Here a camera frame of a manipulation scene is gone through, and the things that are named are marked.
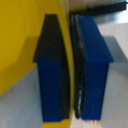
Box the yellow bowl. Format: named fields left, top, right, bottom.
left=0, top=0, right=76, bottom=128

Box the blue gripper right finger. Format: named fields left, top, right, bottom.
left=69, top=13, right=115, bottom=123

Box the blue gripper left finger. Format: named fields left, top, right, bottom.
left=33, top=13, right=72, bottom=123

